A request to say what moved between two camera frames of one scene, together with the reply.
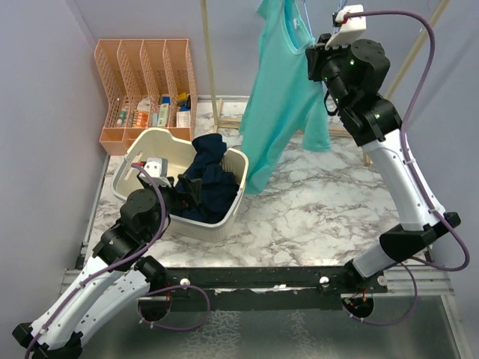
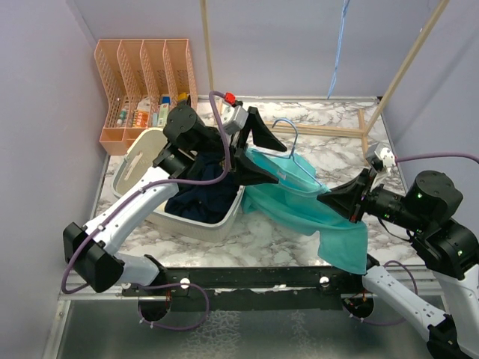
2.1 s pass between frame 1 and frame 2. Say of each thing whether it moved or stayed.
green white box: stayed
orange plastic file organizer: stayed
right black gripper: moved
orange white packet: stayed
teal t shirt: moved
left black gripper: moved
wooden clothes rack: stayed
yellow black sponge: stayed
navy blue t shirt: stayed
